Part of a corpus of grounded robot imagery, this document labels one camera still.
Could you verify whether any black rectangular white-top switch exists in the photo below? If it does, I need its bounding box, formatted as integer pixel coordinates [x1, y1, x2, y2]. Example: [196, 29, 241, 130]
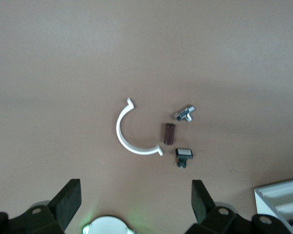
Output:
[174, 147, 195, 169]

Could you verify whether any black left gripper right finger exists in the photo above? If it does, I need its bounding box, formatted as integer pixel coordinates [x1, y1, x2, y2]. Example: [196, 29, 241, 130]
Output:
[187, 179, 293, 234]

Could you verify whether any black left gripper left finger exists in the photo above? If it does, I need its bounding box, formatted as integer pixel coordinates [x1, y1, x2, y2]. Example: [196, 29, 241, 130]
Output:
[0, 178, 82, 234]

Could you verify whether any white half-ring pipe clamp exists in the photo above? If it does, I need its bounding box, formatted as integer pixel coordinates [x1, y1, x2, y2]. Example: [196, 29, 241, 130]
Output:
[115, 97, 165, 157]

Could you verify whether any dark brown rectangular block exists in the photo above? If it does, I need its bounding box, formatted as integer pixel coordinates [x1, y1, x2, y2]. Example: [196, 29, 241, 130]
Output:
[163, 122, 177, 146]

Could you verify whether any silver metal T fitting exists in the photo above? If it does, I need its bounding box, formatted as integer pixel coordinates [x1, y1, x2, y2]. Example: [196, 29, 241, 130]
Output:
[173, 104, 196, 123]

